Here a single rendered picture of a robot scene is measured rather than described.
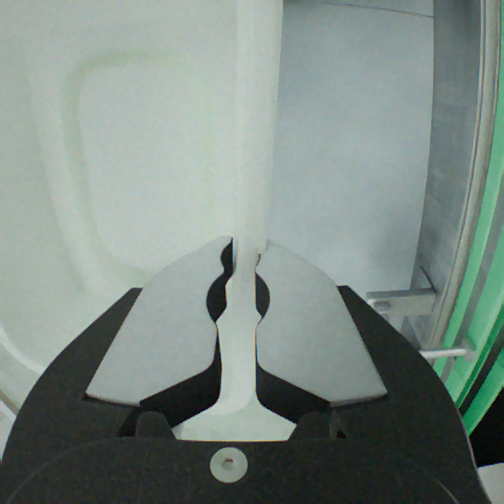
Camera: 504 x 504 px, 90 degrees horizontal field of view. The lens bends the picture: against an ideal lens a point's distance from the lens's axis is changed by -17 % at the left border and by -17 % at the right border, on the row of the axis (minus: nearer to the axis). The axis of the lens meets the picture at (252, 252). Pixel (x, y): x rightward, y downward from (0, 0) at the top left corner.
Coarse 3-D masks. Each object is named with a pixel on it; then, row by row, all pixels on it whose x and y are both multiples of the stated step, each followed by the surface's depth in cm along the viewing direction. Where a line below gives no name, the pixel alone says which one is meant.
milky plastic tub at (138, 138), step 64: (0, 0) 8; (64, 0) 9; (128, 0) 10; (192, 0) 11; (256, 0) 7; (0, 64) 13; (64, 64) 14; (128, 64) 14; (192, 64) 14; (256, 64) 7; (0, 128) 14; (64, 128) 16; (128, 128) 16; (192, 128) 15; (256, 128) 8; (0, 192) 15; (64, 192) 18; (128, 192) 18; (192, 192) 17; (256, 192) 9; (0, 256) 15; (64, 256) 21; (128, 256) 20; (256, 256) 11; (0, 320) 16; (64, 320) 20; (256, 320) 12
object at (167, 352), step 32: (192, 256) 10; (224, 256) 11; (160, 288) 9; (192, 288) 9; (224, 288) 10; (128, 320) 8; (160, 320) 8; (192, 320) 8; (128, 352) 7; (160, 352) 7; (192, 352) 7; (96, 384) 6; (128, 384) 6; (160, 384) 6; (192, 384) 6; (192, 416) 7
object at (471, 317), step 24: (480, 216) 32; (480, 240) 32; (480, 264) 33; (480, 288) 33; (456, 312) 39; (480, 312) 32; (456, 336) 39; (480, 336) 32; (456, 360) 38; (456, 384) 37
